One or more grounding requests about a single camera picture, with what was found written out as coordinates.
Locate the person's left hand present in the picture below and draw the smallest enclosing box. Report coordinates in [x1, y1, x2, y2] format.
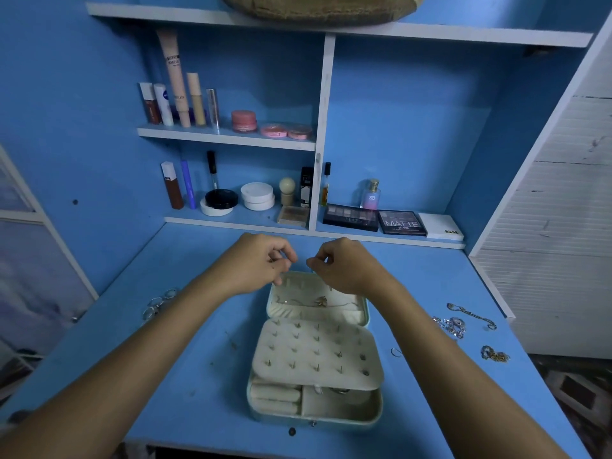
[215, 233, 300, 297]

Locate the person's right hand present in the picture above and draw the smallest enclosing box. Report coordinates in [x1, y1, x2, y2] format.
[306, 238, 393, 300]

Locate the thin gold chain bracelet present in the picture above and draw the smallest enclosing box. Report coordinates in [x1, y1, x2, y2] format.
[275, 251, 357, 312]

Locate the cream jewellery box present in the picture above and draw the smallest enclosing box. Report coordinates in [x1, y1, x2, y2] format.
[247, 270, 386, 428]

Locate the pile of silver rings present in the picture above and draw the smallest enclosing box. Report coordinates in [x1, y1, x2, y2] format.
[142, 288, 181, 321]

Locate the pile of silver bracelets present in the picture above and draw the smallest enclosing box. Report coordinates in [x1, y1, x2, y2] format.
[392, 301, 513, 365]

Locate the person's left forearm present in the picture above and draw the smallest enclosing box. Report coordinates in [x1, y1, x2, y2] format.
[0, 277, 240, 459]

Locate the person's right forearm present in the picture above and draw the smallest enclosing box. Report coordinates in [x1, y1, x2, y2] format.
[368, 277, 570, 459]

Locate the white flat box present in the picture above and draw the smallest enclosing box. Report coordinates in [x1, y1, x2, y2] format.
[418, 213, 466, 244]

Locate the dark eyeshadow palette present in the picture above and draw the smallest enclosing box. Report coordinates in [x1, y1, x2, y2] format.
[322, 204, 380, 232]

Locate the square brown powder compact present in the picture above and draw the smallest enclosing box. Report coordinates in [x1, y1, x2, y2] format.
[277, 204, 311, 228]

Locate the white round cream jar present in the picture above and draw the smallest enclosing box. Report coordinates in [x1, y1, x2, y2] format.
[240, 181, 275, 212]

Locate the black lettered eyeshadow palette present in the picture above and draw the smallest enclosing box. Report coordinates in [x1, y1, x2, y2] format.
[377, 210, 428, 236]

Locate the white bowl black inside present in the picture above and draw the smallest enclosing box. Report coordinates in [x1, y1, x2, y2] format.
[200, 189, 240, 217]

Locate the small pink perfume bottle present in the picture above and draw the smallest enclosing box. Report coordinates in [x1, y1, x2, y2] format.
[360, 179, 382, 211]

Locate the beige makeup sponge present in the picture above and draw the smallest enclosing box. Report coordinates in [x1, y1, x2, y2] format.
[278, 177, 298, 207]

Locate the black cosmetic bottle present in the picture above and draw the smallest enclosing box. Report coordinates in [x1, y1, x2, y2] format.
[300, 166, 314, 208]

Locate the blue cosmetic tube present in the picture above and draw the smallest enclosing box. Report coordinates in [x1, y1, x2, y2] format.
[180, 159, 198, 210]

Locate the brown lipstick tube white cap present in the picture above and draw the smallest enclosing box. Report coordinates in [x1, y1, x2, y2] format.
[161, 161, 185, 210]

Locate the pink round jar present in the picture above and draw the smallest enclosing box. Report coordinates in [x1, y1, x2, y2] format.
[231, 110, 259, 134]

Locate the short beige cosmetic tube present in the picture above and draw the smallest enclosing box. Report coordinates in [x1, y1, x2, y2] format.
[186, 72, 207, 127]

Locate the white shelf unit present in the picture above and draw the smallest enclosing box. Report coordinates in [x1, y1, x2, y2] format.
[86, 3, 594, 251]

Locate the white tube blue label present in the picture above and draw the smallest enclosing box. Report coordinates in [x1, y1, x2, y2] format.
[153, 84, 175, 128]

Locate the tall beige cosmetic tube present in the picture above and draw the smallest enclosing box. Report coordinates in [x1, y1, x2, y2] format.
[157, 29, 193, 129]

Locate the white slatted cabinet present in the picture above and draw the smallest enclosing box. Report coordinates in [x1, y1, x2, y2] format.
[469, 38, 612, 360]

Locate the white framed marbled panel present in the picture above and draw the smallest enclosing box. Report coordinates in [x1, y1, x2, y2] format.
[0, 143, 99, 379]

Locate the tan woven basket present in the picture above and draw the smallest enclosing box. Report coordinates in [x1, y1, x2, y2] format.
[220, 0, 426, 27]

